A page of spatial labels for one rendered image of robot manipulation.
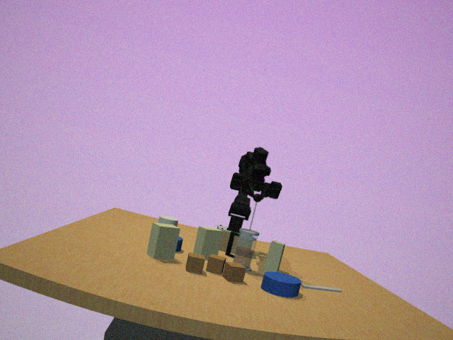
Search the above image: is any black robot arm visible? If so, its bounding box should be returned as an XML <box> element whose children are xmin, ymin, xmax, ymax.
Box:
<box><xmin>226</xmin><ymin>147</ymin><xmax>271</xmax><ymax>233</ymax></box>

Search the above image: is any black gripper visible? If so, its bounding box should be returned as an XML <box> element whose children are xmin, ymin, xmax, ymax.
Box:
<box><xmin>230</xmin><ymin>172</ymin><xmax>282</xmax><ymax>200</ymax></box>

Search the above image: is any glass coffee press with black handle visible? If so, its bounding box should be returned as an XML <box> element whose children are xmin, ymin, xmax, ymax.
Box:
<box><xmin>225</xmin><ymin>193</ymin><xmax>262</xmax><ymax>271</ymax></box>

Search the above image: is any grey flat bar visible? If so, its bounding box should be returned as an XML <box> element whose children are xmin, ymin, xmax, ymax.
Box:
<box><xmin>301</xmin><ymin>283</ymin><xmax>342</xmax><ymax>292</ymax></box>

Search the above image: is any dark blue short cylinder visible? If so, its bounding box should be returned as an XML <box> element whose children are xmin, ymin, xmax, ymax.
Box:
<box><xmin>261</xmin><ymin>271</ymin><xmax>302</xmax><ymax>298</ymax></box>
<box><xmin>176</xmin><ymin>237</ymin><xmax>183</xmax><ymax>252</ymax></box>

